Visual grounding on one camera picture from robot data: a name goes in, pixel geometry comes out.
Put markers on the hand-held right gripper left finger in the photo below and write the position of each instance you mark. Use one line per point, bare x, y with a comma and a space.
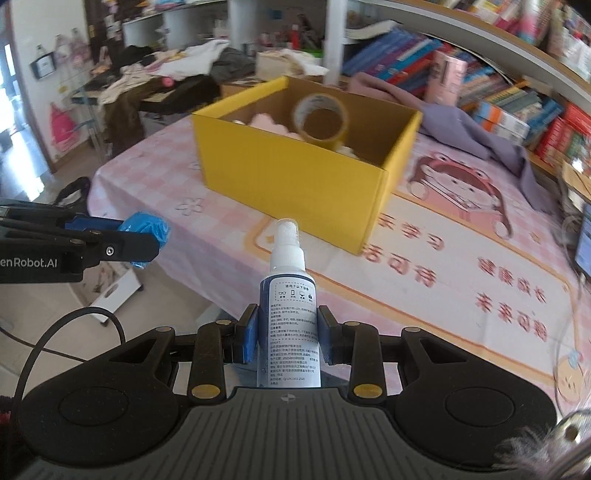
251, 332

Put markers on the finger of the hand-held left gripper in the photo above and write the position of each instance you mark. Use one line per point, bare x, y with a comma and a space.
129, 247
92, 225

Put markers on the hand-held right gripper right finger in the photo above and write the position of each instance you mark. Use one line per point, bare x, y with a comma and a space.
323, 334

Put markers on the blue plastic packet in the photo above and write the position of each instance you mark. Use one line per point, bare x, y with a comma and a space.
147, 224

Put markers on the white blue spray bottle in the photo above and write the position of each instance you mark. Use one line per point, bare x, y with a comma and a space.
288, 323

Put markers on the yellow cardboard box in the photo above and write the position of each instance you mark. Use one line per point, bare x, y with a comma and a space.
277, 184

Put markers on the pink plush toy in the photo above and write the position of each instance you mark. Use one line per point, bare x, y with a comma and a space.
268, 121

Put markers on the yellow tape roll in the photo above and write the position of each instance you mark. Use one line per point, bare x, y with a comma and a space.
325, 141

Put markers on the pink hanging bag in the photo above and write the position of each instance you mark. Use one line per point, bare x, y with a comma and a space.
62, 127

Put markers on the pink checked printed tablecloth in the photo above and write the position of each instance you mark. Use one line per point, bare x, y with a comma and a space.
415, 286

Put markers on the dark brown garment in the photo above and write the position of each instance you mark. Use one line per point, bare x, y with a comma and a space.
124, 120

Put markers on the white garment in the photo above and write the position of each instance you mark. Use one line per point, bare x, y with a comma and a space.
194, 60

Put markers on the grey garment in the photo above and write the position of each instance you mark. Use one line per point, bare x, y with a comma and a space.
235, 67

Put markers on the white shelf unit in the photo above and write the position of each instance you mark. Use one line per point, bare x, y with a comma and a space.
184, 18

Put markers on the grey fur cuff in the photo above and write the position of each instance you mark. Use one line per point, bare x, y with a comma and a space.
531, 452

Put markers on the purple pink cloth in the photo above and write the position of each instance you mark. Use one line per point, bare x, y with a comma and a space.
461, 129

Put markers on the orange white small box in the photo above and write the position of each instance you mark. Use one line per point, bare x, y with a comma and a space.
508, 115
498, 131

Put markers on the black smartphone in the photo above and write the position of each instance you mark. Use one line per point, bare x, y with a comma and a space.
585, 244

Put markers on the pink cylindrical device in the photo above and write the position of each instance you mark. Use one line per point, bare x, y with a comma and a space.
445, 78

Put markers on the row of leaning books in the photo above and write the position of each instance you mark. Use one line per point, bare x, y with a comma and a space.
406, 60

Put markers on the white paperback book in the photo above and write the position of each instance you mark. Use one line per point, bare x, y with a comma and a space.
369, 28

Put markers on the red boxed book set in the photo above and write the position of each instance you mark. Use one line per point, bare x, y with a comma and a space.
563, 134

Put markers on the row of upright books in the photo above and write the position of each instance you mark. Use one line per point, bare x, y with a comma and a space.
531, 23

